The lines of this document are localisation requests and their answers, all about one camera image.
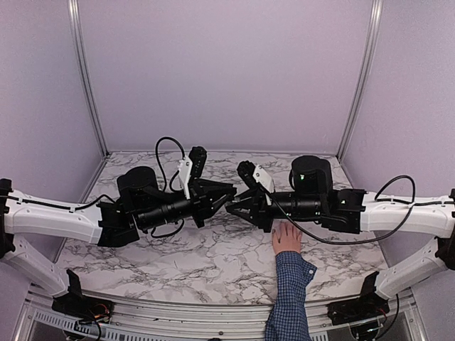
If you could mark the aluminium front rail frame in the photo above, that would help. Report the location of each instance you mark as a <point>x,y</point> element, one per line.
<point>135,319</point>

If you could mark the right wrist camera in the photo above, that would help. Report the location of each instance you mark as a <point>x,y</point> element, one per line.
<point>262,177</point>

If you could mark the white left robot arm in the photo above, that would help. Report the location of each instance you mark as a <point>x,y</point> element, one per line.
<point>141,207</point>

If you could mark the blue checkered sleeve forearm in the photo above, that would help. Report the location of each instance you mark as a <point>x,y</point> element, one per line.
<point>287,319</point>

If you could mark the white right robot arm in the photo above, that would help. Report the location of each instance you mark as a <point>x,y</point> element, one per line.
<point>353,211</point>

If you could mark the left aluminium corner post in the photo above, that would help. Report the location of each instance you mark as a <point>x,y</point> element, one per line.
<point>76,28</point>

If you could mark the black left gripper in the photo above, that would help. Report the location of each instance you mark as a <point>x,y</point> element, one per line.
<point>202,190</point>

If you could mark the aluminium corner post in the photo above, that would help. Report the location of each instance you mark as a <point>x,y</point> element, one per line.
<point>371,42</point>
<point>76,28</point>

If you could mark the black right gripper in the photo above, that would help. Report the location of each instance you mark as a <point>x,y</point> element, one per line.
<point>260,214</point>

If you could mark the right aluminium corner post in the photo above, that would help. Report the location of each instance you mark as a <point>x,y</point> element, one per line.
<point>371,42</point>

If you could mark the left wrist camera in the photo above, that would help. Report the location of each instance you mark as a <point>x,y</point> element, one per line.
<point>184,175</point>

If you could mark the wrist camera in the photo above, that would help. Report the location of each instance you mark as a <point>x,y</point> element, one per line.
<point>184,175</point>
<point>262,177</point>

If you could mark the person's hand with long nails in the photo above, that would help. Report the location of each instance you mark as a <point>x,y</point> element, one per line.
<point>286,237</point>

